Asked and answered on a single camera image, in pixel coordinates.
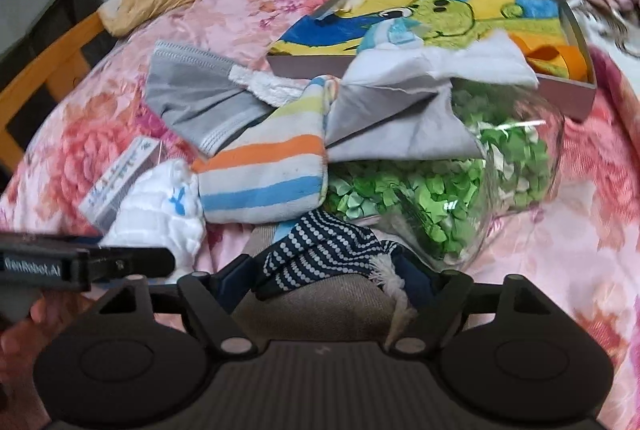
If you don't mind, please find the grey underwear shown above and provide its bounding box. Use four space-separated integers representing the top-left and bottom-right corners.
144 40 282 157

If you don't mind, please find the small box in plastic wrap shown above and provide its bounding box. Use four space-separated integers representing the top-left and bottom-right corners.
79 136 162 232

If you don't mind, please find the white terry cloth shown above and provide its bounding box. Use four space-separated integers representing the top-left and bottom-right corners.
229 64 314 107

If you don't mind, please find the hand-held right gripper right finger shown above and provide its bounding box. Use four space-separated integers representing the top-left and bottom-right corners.
382 255 557 357

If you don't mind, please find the grey shallow box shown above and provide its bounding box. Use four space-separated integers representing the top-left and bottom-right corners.
266 0 599 122

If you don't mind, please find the light blue small cloth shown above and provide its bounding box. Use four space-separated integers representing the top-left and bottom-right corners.
356 16 427 57

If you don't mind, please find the orange cloth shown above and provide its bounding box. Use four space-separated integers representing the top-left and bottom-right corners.
509 34 589 82

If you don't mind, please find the striped sock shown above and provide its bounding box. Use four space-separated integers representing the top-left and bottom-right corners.
191 76 340 225

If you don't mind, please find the bag of green paper stars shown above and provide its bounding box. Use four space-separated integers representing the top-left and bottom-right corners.
326 79 567 273

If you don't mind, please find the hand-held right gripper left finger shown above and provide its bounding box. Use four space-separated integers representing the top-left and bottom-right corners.
90 254 261 357

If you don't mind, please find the navy dotted sock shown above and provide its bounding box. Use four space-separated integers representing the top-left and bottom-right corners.
254 209 397 302

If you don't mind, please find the white gauze cloth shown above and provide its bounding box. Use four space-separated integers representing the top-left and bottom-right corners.
99 159 207 272

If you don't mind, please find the pink floral bed sheet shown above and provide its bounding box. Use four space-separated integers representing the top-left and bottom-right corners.
0 0 640 430

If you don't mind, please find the grey cloth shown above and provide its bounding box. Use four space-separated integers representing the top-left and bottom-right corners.
326 81 485 162

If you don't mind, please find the cartoon print towel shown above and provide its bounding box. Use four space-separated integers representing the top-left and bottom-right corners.
272 0 568 58

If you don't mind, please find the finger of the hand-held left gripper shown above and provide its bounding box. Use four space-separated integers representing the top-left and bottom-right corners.
86 246 177 292

